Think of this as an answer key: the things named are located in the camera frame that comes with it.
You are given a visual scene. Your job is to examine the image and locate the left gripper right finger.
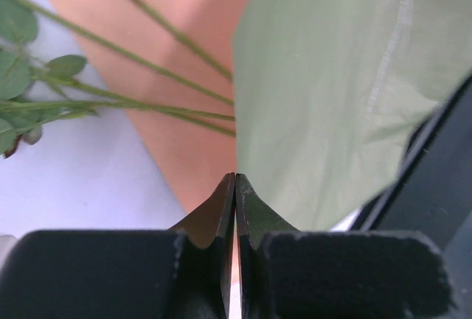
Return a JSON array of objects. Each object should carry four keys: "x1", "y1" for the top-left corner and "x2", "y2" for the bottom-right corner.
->
[{"x1": 235, "y1": 174, "x2": 454, "y2": 318}]

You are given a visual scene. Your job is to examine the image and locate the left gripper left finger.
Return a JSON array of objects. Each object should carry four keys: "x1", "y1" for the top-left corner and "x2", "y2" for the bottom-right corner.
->
[{"x1": 1, "y1": 173, "x2": 235, "y2": 318}]

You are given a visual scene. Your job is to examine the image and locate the green wrapping paper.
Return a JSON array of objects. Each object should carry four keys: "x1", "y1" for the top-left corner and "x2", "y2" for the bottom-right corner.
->
[{"x1": 233, "y1": 0, "x2": 471, "y2": 231}]

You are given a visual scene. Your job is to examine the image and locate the orange wrapping paper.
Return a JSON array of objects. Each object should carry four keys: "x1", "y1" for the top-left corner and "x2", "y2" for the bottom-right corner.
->
[{"x1": 50, "y1": 0, "x2": 247, "y2": 212}]

